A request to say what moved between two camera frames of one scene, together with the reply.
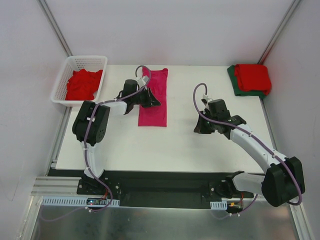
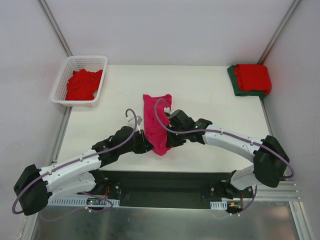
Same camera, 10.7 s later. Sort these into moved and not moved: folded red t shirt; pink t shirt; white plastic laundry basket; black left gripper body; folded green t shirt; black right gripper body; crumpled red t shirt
Moved: pink t shirt; black right gripper body; black left gripper body
Not moved: folded green t shirt; folded red t shirt; white plastic laundry basket; crumpled red t shirt
